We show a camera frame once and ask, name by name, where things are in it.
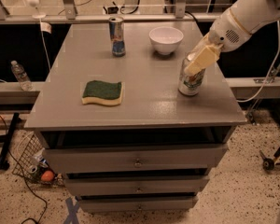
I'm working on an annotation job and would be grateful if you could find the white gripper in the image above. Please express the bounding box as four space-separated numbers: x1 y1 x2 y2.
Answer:
184 8 251 76

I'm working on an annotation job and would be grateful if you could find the green white 7up can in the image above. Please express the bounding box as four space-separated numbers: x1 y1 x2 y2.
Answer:
178 53 205 96

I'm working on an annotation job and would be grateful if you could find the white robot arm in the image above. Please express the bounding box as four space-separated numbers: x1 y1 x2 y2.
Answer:
184 0 280 76

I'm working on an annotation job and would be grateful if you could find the blue silver energy drink can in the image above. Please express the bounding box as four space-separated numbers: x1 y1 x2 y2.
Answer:
108 16 126 57

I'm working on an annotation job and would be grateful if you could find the green yellow sponge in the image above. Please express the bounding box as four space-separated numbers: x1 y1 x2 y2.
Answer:
82 80 123 106

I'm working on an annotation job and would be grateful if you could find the white bowl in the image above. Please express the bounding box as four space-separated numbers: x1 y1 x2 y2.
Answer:
149 26 184 55

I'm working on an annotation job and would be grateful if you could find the grey drawer cabinet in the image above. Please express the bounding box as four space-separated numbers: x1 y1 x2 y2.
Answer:
25 21 245 213

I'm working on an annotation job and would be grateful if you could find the black caster wheel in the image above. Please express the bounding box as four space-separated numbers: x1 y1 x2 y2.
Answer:
259 151 274 171

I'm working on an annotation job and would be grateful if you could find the clear plastic water bottle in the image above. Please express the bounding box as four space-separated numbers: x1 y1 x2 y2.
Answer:
11 61 33 91

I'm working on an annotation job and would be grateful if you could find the orange fruit in basket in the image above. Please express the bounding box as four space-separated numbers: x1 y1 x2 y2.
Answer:
41 170 55 182

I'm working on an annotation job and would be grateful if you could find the grey metal railing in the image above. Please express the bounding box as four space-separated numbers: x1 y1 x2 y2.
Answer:
0 0 221 23

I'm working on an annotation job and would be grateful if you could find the blue tape cross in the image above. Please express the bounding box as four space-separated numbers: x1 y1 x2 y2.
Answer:
63 198 79 224

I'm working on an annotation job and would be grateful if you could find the black metal stand leg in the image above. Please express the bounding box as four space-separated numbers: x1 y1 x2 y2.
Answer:
0 113 20 171

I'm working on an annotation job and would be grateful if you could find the white lamp on rail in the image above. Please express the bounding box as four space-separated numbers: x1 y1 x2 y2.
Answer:
26 0 46 20

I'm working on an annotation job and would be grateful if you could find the wire mesh basket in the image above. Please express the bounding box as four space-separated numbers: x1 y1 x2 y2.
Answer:
12 133 63 186

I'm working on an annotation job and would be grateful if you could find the black floor cable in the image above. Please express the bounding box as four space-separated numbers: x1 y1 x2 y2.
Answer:
0 109 49 224

